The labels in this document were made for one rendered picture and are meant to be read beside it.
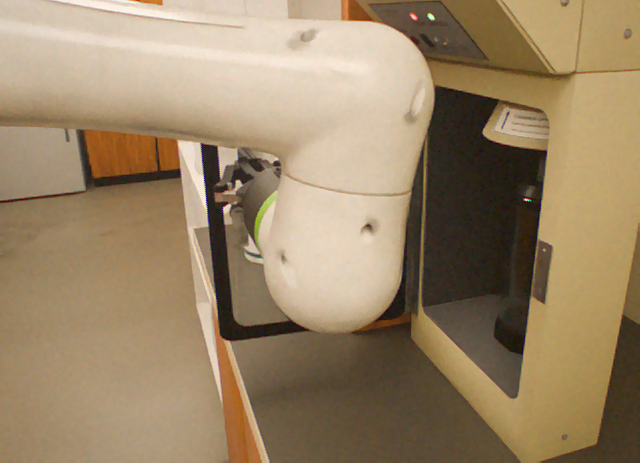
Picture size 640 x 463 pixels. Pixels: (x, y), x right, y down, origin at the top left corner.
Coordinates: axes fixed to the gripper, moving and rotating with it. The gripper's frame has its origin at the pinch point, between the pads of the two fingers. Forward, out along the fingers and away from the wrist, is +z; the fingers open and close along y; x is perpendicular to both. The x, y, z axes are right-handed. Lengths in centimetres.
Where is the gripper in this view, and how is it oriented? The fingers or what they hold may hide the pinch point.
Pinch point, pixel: (247, 163)
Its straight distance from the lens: 77.6
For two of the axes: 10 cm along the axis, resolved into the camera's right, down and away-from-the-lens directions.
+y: -9.5, 1.4, -2.7
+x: 0.3, 9.3, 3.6
